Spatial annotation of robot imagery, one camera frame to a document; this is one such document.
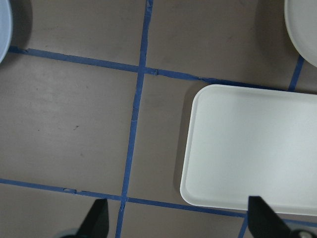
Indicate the white shallow dish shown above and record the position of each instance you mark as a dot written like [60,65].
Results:
[301,23]

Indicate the white rectangular tray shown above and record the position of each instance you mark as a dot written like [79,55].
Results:
[251,142]

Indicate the blue plate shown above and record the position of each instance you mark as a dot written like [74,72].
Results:
[6,27]

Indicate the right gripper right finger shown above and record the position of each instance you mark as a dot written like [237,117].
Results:
[263,222]

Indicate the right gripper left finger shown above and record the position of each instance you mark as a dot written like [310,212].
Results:
[94,225]

